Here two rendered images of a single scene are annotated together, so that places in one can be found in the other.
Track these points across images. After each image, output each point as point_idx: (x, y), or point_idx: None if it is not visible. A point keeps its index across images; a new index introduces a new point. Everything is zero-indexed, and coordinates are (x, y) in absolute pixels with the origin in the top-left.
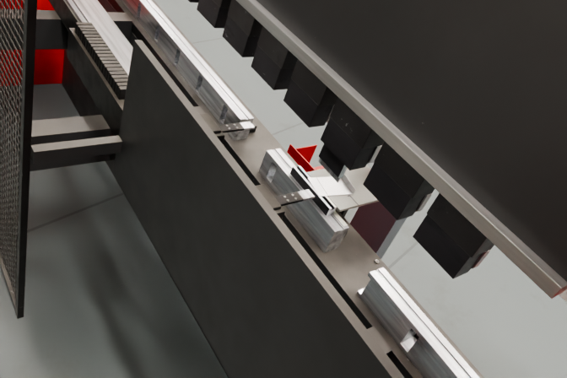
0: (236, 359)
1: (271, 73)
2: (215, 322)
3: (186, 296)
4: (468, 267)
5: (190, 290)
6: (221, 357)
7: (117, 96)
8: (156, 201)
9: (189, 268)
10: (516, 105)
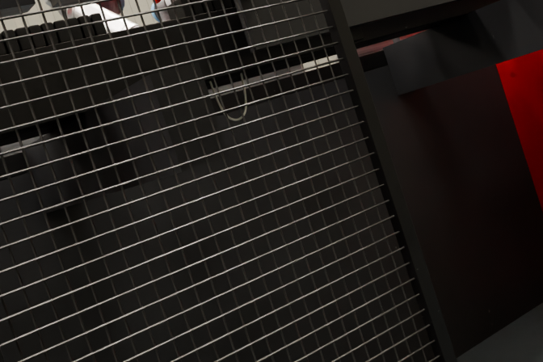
0: None
1: None
2: None
3: None
4: None
5: None
6: None
7: (101, 31)
8: None
9: None
10: None
